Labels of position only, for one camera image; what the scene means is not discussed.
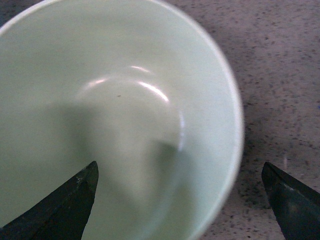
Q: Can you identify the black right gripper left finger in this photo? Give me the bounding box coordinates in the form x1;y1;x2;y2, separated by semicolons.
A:
0;161;99;240

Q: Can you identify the light green bowl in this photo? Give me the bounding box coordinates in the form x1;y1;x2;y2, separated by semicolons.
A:
0;0;244;240

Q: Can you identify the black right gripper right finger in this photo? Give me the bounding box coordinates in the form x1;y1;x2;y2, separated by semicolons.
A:
261;162;320;240

